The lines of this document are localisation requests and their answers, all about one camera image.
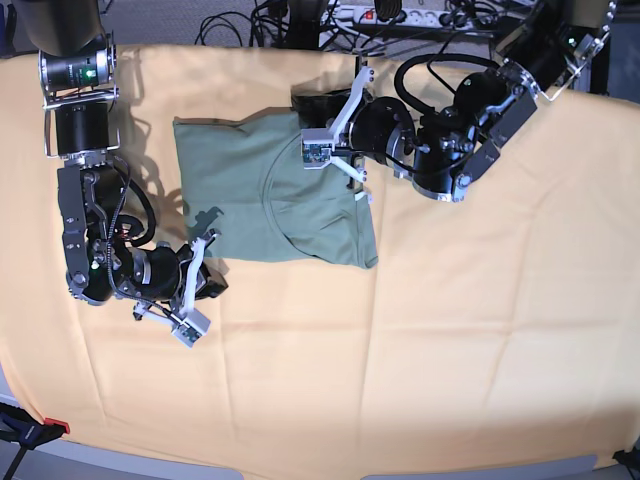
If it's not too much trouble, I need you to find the green T-shirt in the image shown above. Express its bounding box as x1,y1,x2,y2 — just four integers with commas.
173,111,378,269

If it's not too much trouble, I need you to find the white power strip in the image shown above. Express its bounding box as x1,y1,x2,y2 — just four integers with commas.
332,3,473,31

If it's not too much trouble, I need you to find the yellow table cloth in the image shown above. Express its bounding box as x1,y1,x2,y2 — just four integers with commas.
1,56,639,479

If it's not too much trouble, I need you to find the black clamp right corner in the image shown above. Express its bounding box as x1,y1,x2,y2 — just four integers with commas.
613,447,640,472

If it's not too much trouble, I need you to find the blue red clamp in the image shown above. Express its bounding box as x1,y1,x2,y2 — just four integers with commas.
1,403,70,480

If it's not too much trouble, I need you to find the black table leg post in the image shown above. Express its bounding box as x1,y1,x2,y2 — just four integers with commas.
285,0,326,50

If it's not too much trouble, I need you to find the black box right background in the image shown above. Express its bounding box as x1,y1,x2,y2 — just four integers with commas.
589,40,611,96

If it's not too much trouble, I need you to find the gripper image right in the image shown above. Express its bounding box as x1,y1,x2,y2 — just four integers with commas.
291,89,418,167

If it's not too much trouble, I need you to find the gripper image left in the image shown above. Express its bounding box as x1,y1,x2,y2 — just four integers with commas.
129,244,228,304

